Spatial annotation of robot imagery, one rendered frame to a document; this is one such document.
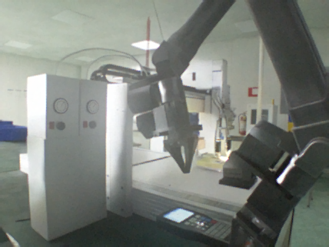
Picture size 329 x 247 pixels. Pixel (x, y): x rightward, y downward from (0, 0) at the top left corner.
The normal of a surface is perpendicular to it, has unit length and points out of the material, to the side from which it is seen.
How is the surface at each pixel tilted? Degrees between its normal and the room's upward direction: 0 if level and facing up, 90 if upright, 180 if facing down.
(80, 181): 90
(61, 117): 90
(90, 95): 90
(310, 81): 101
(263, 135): 109
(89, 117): 90
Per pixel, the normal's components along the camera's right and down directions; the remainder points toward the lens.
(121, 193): -0.59, 0.03
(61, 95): 0.80, 0.05
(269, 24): -0.71, 0.36
